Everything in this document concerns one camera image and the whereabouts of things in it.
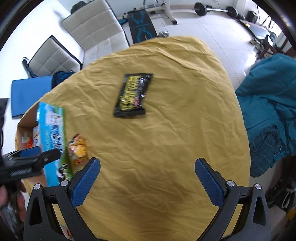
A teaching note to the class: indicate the orange snack packet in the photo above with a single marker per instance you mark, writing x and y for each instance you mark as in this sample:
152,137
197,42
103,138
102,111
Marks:
30,143

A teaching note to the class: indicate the small chrome dumbbell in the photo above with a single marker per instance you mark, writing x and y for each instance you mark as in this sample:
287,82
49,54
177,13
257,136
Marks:
163,34

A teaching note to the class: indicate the teal blanket pile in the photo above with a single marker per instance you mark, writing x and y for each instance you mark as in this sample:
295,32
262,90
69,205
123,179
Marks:
267,101

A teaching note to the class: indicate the black blue bench pad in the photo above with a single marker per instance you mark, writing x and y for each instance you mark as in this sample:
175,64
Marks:
141,26

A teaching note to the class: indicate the black yellow snack packet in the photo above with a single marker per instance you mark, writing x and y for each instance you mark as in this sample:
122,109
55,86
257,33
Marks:
132,94

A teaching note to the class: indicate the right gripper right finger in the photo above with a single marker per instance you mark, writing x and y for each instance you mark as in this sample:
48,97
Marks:
253,222

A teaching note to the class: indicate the white padded chair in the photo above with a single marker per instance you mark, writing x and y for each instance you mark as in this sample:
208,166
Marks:
52,57
97,31

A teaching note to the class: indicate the barbell on floor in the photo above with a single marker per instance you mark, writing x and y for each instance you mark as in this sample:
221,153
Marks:
202,10

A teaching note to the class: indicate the open cardboard box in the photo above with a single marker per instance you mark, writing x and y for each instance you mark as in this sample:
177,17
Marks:
44,124

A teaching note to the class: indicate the yellow cartoon snack packet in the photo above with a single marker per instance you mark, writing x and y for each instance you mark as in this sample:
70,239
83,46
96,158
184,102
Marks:
77,150

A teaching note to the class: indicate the dark blue cloth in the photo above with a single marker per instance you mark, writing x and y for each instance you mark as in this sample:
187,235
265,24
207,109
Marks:
60,76

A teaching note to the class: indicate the blue foam mat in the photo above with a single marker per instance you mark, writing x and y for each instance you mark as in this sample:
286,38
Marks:
25,92

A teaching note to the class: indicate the person's hand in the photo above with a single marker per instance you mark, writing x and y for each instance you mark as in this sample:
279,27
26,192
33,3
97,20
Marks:
13,202

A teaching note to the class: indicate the yellow tablecloth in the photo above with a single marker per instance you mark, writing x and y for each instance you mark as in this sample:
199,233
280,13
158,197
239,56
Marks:
147,188

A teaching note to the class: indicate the right white padded chair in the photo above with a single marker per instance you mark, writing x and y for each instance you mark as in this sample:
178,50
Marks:
97,31

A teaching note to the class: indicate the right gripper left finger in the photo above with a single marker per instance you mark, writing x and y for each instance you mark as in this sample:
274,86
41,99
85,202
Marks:
41,221

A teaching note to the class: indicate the dark wooden chair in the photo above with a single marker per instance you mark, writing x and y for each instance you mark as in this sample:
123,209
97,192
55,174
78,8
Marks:
278,45

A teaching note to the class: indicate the white weight bench rack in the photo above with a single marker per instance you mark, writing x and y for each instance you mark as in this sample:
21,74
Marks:
163,7

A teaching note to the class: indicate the left white padded chair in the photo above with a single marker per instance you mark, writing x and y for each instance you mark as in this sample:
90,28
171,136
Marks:
52,57

